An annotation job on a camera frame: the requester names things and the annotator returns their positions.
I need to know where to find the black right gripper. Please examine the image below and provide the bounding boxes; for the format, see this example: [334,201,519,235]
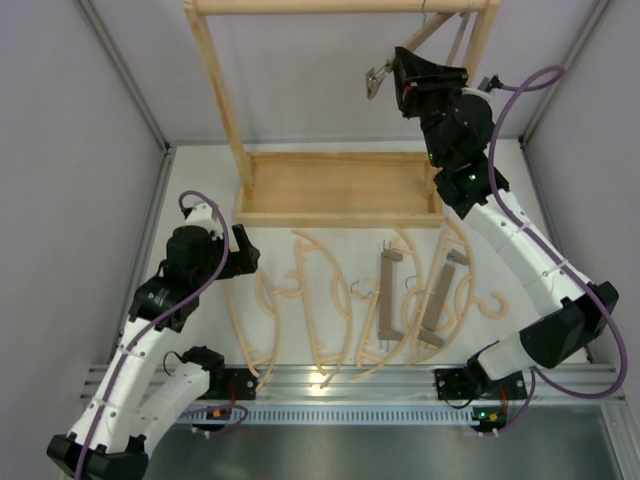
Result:
[391,51,468,169]

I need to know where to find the taupe clip hanger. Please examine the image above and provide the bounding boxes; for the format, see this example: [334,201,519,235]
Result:
[417,249,469,348]
[349,243,404,354]
[365,12,453,100]

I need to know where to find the beige plastic hanger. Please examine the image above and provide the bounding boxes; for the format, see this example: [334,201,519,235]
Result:
[291,229,354,390]
[407,217,510,366]
[223,271,311,392]
[351,227,423,381]

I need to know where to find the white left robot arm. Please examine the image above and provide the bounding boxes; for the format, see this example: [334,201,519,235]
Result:
[47,203,260,479]

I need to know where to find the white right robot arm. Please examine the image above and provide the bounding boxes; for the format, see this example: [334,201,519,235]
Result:
[393,46,619,398]

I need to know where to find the wooden hanger rack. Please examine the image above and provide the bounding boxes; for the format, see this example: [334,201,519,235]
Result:
[184,1,499,228]

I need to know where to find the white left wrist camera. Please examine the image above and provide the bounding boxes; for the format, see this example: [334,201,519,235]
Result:
[184,203,222,238]

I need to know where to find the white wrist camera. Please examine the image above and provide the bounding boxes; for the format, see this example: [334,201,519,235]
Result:
[184,203,222,238]
[477,75,503,95]

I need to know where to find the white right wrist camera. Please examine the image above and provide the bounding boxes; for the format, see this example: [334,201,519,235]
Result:
[477,75,503,95]

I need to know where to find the aluminium mounting rail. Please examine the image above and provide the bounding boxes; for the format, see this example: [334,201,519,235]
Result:
[82,362,626,404]

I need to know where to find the white slotted cable duct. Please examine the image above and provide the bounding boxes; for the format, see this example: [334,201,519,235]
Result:
[182,403,481,426]

